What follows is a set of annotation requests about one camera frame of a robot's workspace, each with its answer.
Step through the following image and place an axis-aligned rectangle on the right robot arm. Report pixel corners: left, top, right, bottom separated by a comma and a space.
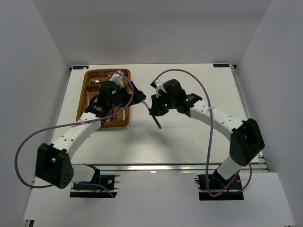
150, 79, 265, 189

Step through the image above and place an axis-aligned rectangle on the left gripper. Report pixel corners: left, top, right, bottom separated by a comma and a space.
109, 81, 145, 109

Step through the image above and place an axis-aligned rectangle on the wicker cutlery tray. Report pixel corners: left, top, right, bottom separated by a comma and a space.
76, 69, 131, 128

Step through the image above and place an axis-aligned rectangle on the purple cable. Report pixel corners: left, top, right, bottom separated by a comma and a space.
151, 69, 252, 197
14, 70, 136, 189

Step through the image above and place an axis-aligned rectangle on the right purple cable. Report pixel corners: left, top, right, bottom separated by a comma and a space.
151, 69, 252, 197

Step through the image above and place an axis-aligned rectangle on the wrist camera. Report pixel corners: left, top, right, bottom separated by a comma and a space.
150, 79, 166, 97
109, 71, 124, 87

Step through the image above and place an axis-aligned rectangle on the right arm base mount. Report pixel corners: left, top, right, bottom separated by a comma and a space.
195, 175, 244, 201

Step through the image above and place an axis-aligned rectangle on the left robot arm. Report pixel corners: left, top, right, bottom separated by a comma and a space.
36, 81, 146, 189

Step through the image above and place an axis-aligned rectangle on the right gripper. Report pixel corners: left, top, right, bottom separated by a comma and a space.
150, 92, 176, 117

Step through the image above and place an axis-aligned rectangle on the blue label right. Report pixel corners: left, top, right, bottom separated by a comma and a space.
213, 63, 230, 68

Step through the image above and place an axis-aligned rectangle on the blue label left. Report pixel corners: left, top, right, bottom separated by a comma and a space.
72, 65, 89, 70

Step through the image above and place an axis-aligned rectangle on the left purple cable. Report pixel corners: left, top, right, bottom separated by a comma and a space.
14, 70, 136, 189

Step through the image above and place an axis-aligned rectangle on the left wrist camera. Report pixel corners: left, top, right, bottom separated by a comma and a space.
109, 71, 124, 87

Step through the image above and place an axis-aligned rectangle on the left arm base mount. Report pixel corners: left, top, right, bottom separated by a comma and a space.
70, 164, 120, 199

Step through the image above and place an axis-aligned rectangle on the dark handled spoon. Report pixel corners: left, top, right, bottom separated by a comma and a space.
142, 100, 162, 129

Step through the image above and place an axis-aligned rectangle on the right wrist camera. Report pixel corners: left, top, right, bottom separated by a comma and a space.
150, 79, 166, 97

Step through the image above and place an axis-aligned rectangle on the blue label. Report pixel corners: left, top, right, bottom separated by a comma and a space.
213, 63, 230, 68
72, 65, 89, 70

